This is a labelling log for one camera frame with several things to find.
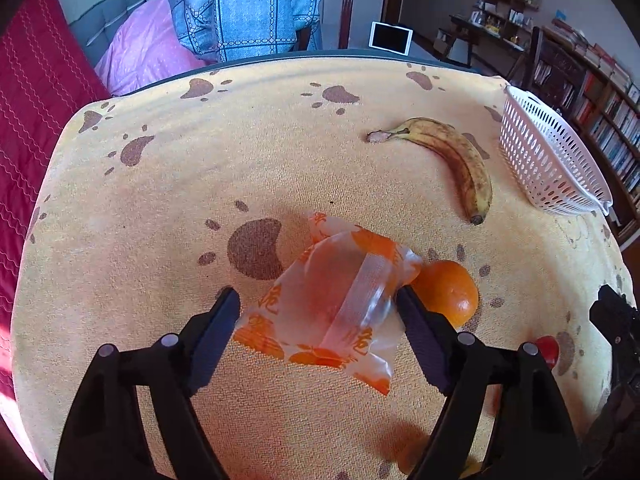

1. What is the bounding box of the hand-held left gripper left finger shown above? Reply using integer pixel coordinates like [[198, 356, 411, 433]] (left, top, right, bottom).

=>
[[54, 286, 241, 480]]

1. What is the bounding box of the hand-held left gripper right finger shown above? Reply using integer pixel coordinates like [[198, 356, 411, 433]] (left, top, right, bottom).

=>
[[396, 285, 584, 480]]

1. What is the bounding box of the bare orange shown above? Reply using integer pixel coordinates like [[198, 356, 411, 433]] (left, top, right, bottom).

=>
[[411, 260, 480, 330]]

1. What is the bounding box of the small red tomato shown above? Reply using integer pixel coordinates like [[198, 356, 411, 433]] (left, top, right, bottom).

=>
[[532, 336, 560, 371]]

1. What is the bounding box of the orange printed plastic bag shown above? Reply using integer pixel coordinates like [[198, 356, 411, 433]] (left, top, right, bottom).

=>
[[232, 211, 425, 397]]

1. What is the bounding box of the white plastic basket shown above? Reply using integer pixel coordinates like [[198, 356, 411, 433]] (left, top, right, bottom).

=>
[[500, 85, 614, 218]]

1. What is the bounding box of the spotted yellow banana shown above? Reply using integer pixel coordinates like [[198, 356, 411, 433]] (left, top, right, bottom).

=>
[[367, 117, 493, 226]]

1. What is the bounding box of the yellow paw print blanket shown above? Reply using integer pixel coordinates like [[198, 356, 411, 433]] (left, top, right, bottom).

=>
[[10, 55, 636, 480]]

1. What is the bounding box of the wooden bookshelf with books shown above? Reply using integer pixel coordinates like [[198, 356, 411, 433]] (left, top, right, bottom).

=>
[[530, 20, 640, 251]]

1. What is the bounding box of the dark carved wooden chair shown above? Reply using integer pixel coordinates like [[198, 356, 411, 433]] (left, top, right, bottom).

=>
[[510, 27, 587, 113]]

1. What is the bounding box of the red stitched blanket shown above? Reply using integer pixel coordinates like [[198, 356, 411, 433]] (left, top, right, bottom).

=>
[[0, 0, 112, 411]]

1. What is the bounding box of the pink quilt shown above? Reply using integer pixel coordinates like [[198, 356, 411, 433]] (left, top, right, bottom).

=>
[[94, 0, 218, 97]]

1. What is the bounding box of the white tablet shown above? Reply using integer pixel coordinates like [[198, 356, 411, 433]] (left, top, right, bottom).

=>
[[369, 21, 414, 55]]

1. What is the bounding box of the dark wooden desk with shelf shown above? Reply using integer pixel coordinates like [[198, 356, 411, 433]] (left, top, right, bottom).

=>
[[437, 0, 543, 68]]

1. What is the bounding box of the blue plaid cloth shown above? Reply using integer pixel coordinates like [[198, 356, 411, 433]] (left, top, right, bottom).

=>
[[166, 0, 331, 63]]

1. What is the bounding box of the grey padded headboard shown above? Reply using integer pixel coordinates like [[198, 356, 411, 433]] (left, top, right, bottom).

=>
[[67, 0, 168, 68]]

